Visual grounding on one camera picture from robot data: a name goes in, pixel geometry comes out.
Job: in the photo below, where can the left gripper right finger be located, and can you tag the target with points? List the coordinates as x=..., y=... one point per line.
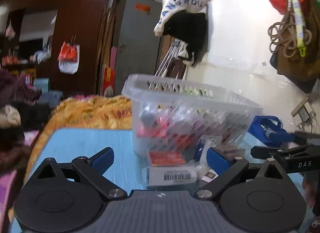
x=253, y=197

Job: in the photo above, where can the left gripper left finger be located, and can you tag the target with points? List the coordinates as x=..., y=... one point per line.
x=66, y=197

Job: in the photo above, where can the person right hand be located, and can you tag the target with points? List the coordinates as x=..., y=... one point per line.
x=308, y=192

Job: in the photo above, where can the blue shopping bag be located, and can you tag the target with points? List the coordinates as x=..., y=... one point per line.
x=269, y=130

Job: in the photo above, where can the brown hanging bag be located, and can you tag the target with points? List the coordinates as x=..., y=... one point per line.
x=294, y=45

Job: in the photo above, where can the orange floral blanket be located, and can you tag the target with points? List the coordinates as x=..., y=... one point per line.
x=97, y=112

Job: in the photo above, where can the white barcode box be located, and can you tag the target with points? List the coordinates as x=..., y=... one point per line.
x=170, y=176

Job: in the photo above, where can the red cigarette box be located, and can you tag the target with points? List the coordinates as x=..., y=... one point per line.
x=165, y=158

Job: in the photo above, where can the dark purple clothes pile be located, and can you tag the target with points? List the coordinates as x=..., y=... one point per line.
x=20, y=113

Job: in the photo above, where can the white plastic basket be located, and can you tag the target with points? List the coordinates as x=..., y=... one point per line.
x=171, y=115

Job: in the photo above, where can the orange white plastic bag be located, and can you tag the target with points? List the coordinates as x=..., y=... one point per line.
x=69, y=58

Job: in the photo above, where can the metal crutches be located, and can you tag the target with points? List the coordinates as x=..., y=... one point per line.
x=168, y=59

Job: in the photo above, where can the grey door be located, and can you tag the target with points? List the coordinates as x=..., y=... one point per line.
x=137, y=46

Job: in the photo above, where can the dark wooden wardrobe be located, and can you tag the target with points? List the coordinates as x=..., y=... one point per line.
x=78, y=20

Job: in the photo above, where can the white black hanging jacket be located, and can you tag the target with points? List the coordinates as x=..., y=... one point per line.
x=186, y=21

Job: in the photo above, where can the wall power strip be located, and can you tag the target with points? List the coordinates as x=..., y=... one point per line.
x=303, y=112

